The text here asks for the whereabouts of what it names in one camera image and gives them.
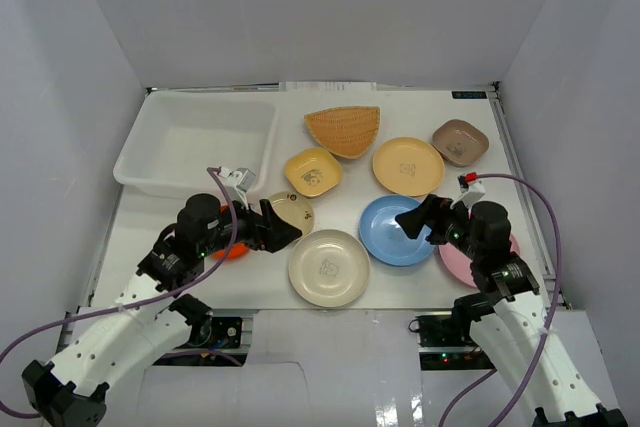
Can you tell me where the brown square dish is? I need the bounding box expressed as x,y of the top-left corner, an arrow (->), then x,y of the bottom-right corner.
432,119 -> 490,167

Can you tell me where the tan round plate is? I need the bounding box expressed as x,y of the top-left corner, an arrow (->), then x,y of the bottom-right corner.
372,137 -> 446,197

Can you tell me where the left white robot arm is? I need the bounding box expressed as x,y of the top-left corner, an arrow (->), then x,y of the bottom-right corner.
22,194 -> 302,426

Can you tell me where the orange round plate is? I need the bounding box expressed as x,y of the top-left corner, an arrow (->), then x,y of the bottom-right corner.
212,205 -> 249,260

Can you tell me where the dark table label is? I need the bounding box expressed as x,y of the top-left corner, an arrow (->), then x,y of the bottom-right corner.
451,91 -> 487,100

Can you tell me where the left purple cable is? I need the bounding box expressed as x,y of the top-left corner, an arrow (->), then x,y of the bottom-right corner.
0,165 -> 239,419

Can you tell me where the beige patterned small plate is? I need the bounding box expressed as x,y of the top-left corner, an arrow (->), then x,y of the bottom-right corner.
269,191 -> 315,236

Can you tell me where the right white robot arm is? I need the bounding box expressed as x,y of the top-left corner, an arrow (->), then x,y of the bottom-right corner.
396,195 -> 627,426

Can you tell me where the yellow square panda dish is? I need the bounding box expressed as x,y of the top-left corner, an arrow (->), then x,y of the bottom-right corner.
284,147 -> 343,198

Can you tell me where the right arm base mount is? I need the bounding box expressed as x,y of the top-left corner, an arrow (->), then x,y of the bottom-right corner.
408,314 -> 493,372

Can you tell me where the paper sheet at back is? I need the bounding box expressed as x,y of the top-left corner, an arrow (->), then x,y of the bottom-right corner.
279,81 -> 377,92

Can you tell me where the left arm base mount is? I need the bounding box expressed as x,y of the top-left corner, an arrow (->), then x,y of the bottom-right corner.
186,316 -> 244,350

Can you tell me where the woven fan-shaped basket plate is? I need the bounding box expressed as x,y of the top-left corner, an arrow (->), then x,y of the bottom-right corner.
304,106 -> 380,159

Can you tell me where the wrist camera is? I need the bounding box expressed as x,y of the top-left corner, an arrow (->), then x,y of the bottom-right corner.
220,167 -> 256,208
457,172 -> 486,209

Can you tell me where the blue round plate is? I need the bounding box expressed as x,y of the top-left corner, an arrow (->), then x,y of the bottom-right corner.
359,194 -> 435,267

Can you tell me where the white plastic bin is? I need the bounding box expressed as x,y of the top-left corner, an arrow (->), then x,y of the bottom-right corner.
113,91 -> 279,199

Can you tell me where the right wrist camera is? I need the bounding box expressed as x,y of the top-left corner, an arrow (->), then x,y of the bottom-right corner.
457,172 -> 486,209

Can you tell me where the pink round plate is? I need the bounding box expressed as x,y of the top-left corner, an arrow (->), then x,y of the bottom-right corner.
438,233 -> 521,290

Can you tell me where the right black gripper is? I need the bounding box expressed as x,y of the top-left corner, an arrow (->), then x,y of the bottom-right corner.
394,194 -> 482,261

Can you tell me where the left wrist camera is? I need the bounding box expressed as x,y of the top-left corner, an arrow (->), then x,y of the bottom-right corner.
220,167 -> 256,208

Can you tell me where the cream round plate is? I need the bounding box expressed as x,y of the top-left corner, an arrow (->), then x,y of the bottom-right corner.
288,229 -> 371,309

